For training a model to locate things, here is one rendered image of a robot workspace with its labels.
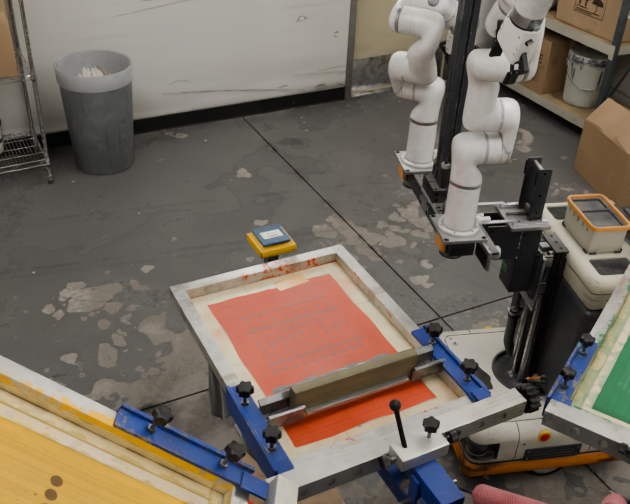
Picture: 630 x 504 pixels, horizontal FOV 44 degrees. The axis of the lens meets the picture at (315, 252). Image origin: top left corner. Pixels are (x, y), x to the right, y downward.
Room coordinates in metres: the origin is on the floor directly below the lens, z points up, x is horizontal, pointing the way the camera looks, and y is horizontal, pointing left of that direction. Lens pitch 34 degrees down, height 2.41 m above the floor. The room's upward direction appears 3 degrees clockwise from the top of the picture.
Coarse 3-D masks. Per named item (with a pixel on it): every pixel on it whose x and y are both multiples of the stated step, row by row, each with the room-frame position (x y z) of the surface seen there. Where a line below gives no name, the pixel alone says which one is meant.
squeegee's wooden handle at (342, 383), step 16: (400, 352) 1.56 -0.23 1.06; (416, 352) 1.56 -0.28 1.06; (352, 368) 1.49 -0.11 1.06; (368, 368) 1.49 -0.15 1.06; (384, 368) 1.51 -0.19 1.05; (400, 368) 1.53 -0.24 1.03; (304, 384) 1.42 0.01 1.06; (320, 384) 1.43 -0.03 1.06; (336, 384) 1.44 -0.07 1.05; (352, 384) 1.46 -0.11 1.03; (368, 384) 1.49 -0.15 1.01; (304, 400) 1.40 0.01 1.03; (320, 400) 1.42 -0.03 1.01
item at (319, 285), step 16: (288, 288) 1.95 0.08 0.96; (304, 288) 1.96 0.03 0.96; (320, 288) 1.96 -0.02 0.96; (336, 288) 1.96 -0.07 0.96; (352, 304) 1.89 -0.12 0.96; (352, 320) 1.81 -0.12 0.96; (368, 320) 1.81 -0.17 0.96; (368, 336) 1.74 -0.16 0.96; (352, 352) 1.67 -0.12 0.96; (368, 352) 1.67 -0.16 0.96; (384, 352) 1.68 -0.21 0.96; (336, 368) 1.60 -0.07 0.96; (400, 384) 1.55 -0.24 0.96; (416, 384) 1.55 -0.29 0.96; (368, 400) 1.48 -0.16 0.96; (384, 400) 1.49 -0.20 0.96; (400, 400) 1.49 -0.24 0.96; (416, 400) 1.49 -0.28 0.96; (368, 416) 1.43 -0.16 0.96
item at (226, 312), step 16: (224, 304) 1.86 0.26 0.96; (240, 304) 1.86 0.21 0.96; (256, 304) 1.86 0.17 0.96; (272, 304) 1.87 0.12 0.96; (224, 320) 1.78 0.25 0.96; (240, 336) 1.71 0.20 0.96; (240, 352) 1.65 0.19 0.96; (256, 352) 1.65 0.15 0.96; (256, 368) 1.58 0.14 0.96; (304, 368) 1.59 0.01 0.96; (320, 368) 1.60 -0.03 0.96; (272, 384) 1.53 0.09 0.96; (288, 384) 1.53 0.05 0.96; (352, 400) 1.48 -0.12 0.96; (304, 416) 1.42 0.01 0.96; (320, 416) 1.42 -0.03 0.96; (336, 416) 1.42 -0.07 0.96; (352, 416) 1.43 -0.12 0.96; (288, 432) 1.36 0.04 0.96; (304, 432) 1.36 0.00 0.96; (320, 432) 1.37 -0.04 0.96; (336, 432) 1.37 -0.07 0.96
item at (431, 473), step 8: (424, 464) 1.20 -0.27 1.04; (432, 464) 1.21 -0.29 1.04; (408, 472) 1.21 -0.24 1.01; (416, 472) 1.18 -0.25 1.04; (424, 472) 1.18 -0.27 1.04; (432, 472) 1.18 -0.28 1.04; (440, 472) 1.18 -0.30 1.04; (424, 480) 1.16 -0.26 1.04; (432, 480) 1.16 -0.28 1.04; (440, 480) 1.16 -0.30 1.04; (448, 480) 1.16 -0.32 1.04; (424, 488) 1.15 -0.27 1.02; (432, 488) 1.14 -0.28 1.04; (440, 488) 1.14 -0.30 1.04; (448, 488) 1.14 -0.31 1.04; (456, 488) 1.14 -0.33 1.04; (424, 496) 1.15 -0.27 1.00; (432, 496) 1.13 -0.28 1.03; (440, 496) 1.12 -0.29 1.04; (448, 496) 1.12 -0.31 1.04; (456, 496) 1.12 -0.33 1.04; (464, 496) 1.12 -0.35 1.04
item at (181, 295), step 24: (264, 264) 2.02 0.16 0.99; (288, 264) 2.03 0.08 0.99; (312, 264) 2.07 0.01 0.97; (192, 288) 1.88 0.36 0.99; (216, 288) 1.92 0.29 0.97; (360, 288) 1.97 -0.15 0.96; (192, 312) 1.77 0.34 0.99; (384, 312) 1.84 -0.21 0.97; (408, 336) 1.73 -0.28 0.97; (216, 360) 1.57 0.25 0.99; (456, 384) 1.53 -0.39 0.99; (432, 408) 1.43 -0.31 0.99; (456, 408) 1.44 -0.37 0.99; (384, 432) 1.34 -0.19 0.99; (312, 456) 1.26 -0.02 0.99
